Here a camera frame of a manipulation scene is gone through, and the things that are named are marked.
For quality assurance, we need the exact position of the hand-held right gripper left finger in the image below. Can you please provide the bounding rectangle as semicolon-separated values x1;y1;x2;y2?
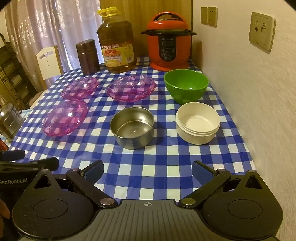
30;160;118;209

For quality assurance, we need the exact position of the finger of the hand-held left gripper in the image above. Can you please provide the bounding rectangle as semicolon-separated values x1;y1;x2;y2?
0;157;60;173
0;149;26;162

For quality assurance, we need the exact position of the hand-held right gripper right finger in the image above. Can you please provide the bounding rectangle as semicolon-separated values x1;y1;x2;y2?
178;160;267;209

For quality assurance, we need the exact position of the white plastic bowl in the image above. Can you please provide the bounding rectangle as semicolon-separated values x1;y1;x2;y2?
175;102;221;145

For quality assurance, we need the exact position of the pink transparent plastic plate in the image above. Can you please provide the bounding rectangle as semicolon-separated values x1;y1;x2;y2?
61;76;100;100
107;74;157;103
43;99;89;137

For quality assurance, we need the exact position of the stainless steel bowl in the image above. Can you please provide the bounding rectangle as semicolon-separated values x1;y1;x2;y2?
110;107;155;149

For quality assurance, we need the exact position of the green plastic bowl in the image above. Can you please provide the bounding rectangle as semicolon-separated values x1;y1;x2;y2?
163;69;209;105

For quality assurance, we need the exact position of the person's left hand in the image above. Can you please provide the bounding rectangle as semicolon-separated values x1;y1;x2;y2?
0;199;11;232

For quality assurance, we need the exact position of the stainless steel steamer pot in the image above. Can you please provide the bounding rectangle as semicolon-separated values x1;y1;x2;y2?
0;102;24;141

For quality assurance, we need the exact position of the blue white checked tablecloth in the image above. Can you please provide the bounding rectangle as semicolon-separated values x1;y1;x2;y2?
0;57;256;201

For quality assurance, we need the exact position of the dark wooden rack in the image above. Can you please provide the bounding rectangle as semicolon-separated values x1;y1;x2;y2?
0;32;38;110

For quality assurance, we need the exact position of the brown cylindrical canister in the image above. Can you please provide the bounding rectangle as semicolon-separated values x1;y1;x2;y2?
76;39;101;76

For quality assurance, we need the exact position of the large cooking oil bottle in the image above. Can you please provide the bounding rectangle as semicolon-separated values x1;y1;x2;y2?
96;7;136;74

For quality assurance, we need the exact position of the red electric pressure cooker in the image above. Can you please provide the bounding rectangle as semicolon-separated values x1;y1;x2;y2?
141;12;197;72

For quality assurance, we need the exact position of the sheer white curtain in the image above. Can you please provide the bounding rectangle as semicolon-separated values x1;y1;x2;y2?
4;0;101;91

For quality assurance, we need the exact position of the wooden cabinet panel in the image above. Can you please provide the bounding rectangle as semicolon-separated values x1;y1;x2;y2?
99;0;194;64

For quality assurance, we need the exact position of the large beige wall socket panel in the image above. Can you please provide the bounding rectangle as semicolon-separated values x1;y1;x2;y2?
248;11;276;52

